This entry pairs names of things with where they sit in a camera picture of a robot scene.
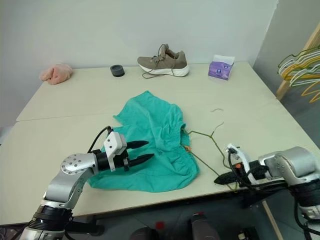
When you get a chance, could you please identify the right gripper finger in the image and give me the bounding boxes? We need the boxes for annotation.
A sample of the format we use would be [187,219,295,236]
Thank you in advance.
[214,172,236,183]
[214,177,237,186]

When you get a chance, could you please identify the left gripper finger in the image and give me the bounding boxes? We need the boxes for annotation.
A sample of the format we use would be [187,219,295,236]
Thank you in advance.
[127,153,155,169]
[126,140,150,151]

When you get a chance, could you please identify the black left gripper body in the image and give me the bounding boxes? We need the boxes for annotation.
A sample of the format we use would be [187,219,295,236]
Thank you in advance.
[113,149,131,173]

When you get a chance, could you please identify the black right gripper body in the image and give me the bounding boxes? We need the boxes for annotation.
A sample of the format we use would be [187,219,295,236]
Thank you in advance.
[228,156,247,187]

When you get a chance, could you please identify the teal green shorts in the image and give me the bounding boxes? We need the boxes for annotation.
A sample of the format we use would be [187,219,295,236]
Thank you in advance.
[87,91,201,194]

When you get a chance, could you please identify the olive green wire hanger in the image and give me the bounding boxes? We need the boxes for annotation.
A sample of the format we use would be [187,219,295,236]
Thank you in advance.
[277,48,320,69]
[183,107,241,194]

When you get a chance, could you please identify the dark rounded shape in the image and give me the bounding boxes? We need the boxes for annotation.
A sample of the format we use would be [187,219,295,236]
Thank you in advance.
[189,212,221,240]
[129,226,161,240]

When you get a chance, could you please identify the black round puck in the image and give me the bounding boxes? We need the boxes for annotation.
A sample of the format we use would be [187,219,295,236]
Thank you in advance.
[109,64,126,78]

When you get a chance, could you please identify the taupe sneaker with white sole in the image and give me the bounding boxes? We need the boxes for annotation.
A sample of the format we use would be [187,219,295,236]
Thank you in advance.
[137,43,190,80]

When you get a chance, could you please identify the purple tissue pack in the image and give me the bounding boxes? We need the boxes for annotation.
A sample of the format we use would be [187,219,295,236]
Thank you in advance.
[207,54,236,81]

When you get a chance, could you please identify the pink plush cloth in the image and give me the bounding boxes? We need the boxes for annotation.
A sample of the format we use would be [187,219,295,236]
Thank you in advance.
[39,62,74,86]

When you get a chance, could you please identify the light wooden clothes rack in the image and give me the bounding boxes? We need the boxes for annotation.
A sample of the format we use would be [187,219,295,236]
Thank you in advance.
[275,24,320,101]

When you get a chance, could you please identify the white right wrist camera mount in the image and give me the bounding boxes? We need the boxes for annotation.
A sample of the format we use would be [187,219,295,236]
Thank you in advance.
[224,143,252,182]

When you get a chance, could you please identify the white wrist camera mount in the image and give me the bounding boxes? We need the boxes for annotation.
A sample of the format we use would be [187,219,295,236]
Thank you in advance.
[103,131,128,172]
[224,143,252,182]

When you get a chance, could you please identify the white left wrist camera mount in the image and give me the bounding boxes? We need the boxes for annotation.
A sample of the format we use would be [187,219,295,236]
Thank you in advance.
[103,131,128,172]

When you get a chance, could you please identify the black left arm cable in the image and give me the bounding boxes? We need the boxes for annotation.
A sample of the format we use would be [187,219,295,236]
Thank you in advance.
[86,125,114,154]

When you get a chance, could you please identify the yellow wire hanger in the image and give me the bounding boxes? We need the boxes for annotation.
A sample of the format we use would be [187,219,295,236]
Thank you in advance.
[300,80,320,104]
[280,56,320,81]

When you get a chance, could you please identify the white wire hanger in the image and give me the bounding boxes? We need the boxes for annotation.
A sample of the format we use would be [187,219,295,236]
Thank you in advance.
[278,53,320,75]

